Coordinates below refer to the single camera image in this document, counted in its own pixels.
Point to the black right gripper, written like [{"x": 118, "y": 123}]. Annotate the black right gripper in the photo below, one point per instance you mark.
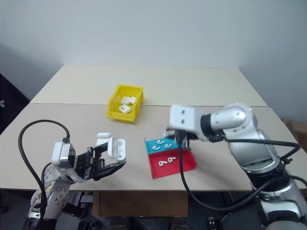
[{"x": 182, "y": 134}]

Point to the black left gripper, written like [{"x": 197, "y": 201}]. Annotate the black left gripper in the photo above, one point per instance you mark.
[{"x": 84, "y": 164}]

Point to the white earbud case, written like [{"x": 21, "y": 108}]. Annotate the white earbud case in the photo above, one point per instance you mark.
[
  {"x": 103, "y": 135},
  {"x": 124, "y": 109},
  {"x": 119, "y": 149},
  {"x": 133, "y": 100},
  {"x": 125, "y": 100}
]

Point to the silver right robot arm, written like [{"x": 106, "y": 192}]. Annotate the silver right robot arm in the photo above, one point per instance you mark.
[{"x": 251, "y": 148}]

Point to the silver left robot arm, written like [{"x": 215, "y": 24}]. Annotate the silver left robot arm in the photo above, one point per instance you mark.
[{"x": 57, "y": 197}]

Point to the yellow plastic bin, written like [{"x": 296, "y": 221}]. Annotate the yellow plastic bin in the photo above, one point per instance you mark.
[{"x": 120, "y": 116}]

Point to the white earbud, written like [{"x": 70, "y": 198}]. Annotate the white earbud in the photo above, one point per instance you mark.
[
  {"x": 171, "y": 159},
  {"x": 162, "y": 163},
  {"x": 159, "y": 141},
  {"x": 168, "y": 146},
  {"x": 156, "y": 147}
]

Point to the blue and red divided tray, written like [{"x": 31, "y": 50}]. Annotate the blue and red divided tray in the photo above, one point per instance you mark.
[{"x": 172, "y": 167}]

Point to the brown panel under table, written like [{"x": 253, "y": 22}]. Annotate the brown panel under table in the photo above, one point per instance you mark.
[{"x": 141, "y": 203}]

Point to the dark rounded shape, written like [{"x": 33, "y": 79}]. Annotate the dark rounded shape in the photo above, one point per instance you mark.
[
  {"x": 120, "y": 224},
  {"x": 179, "y": 224},
  {"x": 211, "y": 224}
]

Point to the black object with white logo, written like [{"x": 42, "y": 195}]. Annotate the black object with white logo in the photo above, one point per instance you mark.
[{"x": 12, "y": 107}]

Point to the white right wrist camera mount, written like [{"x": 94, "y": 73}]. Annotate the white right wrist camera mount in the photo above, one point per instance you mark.
[{"x": 182, "y": 117}]

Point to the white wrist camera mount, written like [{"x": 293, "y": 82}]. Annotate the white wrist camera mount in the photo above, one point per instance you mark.
[
  {"x": 182, "y": 117},
  {"x": 59, "y": 153}
]

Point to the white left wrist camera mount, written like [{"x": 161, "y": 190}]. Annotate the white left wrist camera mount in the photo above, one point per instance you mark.
[{"x": 59, "y": 153}]

